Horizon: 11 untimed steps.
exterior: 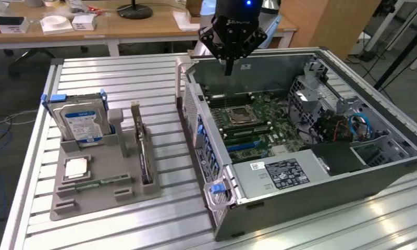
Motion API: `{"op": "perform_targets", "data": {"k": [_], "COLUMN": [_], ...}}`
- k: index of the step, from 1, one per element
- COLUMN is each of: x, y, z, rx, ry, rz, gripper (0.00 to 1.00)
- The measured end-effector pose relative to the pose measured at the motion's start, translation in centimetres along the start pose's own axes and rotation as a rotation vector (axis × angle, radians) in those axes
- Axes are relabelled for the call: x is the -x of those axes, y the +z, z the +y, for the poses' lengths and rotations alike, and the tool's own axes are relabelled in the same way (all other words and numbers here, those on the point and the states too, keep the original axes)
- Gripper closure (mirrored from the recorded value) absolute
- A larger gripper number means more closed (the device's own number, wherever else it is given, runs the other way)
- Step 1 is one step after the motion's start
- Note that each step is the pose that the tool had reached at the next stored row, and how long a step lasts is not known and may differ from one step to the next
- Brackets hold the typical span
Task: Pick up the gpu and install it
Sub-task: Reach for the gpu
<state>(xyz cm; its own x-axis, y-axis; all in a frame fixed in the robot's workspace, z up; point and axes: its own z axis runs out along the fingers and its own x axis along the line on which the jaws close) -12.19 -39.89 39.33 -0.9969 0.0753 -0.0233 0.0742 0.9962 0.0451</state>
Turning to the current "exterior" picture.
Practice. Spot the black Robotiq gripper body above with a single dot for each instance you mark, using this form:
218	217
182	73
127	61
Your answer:
238	15

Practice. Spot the graphics card with metal bracket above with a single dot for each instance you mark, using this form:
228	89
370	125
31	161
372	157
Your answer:
144	156

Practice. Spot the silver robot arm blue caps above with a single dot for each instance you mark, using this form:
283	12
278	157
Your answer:
208	10

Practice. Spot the white paper booklet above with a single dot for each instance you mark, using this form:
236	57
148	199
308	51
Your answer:
184	22

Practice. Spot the brown cardboard box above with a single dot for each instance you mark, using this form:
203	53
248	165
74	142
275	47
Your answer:
194	7

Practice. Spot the wooden cabinet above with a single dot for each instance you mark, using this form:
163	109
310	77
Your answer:
334	26

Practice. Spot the black lamp base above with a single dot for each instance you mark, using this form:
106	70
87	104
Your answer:
135	12

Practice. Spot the perforated metal disk bay cage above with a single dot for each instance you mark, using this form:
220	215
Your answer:
306	104

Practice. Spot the metal CPU socket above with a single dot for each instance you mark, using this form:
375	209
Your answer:
242	115

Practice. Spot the green motherboard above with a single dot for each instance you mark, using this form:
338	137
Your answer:
282	125

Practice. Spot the plain white box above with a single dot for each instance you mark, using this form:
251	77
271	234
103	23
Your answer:
86	23

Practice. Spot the installed green RAM stick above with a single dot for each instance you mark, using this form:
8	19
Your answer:
247	131

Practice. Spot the blue expansion slot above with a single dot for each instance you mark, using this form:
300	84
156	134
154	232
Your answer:
243	146

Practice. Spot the black slanted pole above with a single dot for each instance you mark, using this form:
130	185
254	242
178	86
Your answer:
403	59

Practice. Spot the white tape roll holder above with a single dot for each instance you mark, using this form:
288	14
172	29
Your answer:
58	26

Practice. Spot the hard disk in blue carrier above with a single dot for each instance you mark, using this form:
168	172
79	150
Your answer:
80	122

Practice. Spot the grey cup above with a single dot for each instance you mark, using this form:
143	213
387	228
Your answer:
34	2

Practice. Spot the black plastic shroud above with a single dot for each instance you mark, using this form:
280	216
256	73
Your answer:
338	159

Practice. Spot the black chair base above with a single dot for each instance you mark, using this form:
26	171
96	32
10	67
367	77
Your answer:
24	58

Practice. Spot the grey power supply unit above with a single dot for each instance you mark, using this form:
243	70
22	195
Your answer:
254	182

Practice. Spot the small metal disk bay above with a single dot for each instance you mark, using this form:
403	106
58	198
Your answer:
386	148

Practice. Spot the white box with black lid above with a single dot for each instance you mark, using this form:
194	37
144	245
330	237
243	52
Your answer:
12	27

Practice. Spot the blue case latch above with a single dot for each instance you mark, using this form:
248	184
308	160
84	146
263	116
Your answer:
218	188

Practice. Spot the silver CPU chip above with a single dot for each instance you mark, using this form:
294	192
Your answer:
76	169

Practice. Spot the grey printed parts rack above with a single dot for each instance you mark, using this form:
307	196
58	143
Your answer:
100	187

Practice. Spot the loose green RAM stick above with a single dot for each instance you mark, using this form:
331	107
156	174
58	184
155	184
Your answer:
90	185

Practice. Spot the grey open PC case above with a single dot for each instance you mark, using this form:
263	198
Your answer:
299	208

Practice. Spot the wooden desk with white frame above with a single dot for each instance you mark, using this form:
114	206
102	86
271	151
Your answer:
143	26

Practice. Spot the white table frame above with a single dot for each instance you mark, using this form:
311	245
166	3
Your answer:
376	36

